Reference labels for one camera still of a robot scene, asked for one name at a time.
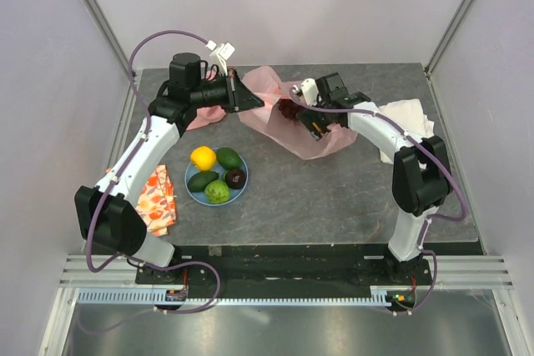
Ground fake dark green avocado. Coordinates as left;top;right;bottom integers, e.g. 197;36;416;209
187;170;219;193

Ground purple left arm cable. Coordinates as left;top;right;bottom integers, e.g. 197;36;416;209
77;29;222;334

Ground fake purple grapes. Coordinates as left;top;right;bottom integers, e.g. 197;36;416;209
277;98;304;121

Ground white slotted cable duct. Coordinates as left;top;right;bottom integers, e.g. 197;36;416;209
77;285;392;307

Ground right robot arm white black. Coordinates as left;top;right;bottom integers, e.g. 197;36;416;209
290;73;452;284

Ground fake yellow orange fruit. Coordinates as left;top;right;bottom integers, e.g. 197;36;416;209
189;146;217;171

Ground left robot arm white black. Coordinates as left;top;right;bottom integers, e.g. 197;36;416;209
74;44;264;283

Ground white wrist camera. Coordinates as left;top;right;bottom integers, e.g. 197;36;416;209
205;40;235;76
290;78;319;107

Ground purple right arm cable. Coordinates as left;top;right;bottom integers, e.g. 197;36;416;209
290;88;468;316

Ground pink plastic bag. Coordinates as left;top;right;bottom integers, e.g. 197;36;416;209
239;66;357;160

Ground aluminium frame post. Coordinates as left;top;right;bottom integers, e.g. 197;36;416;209
423;0;501;78
58;0;137;82

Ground floral orange folded cloth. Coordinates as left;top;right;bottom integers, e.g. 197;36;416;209
135;164;177;237

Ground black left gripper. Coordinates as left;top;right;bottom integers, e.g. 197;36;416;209
190;68;264;113

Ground fake green custard apple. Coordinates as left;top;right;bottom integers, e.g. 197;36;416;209
204;179;231;204

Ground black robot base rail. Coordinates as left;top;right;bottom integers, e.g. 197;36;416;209
162;243;432;287

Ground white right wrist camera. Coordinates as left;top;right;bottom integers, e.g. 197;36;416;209
290;78;319;107

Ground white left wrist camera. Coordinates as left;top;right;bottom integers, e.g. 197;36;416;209
205;40;235;76

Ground aluminium frame post left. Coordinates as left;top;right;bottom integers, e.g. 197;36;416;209
58;0;137;82

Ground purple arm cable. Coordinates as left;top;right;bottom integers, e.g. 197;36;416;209
290;88;468;316
77;29;222;334

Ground white folded towel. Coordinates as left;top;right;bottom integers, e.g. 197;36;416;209
377;98;436;164

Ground blue plastic bowl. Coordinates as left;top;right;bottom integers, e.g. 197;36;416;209
184;156;249;207

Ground aluminium frame post right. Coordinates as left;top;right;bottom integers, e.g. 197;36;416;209
423;0;501;78

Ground fake dark purple mangosteen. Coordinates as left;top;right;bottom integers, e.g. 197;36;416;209
224;168;247;190

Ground pink baseball cap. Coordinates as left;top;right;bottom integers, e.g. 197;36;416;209
187;106;226;131

